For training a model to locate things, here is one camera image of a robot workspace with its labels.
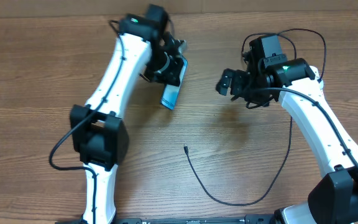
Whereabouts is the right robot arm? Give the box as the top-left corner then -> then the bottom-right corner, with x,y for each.
216,33 -> 358,223

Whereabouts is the Galaxy smartphone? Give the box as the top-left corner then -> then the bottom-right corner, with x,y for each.
160,56 -> 188,110

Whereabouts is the black charging cable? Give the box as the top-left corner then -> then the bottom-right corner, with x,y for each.
183,28 -> 327,207

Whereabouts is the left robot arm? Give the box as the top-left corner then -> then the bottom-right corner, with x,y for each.
70,4 -> 188,223

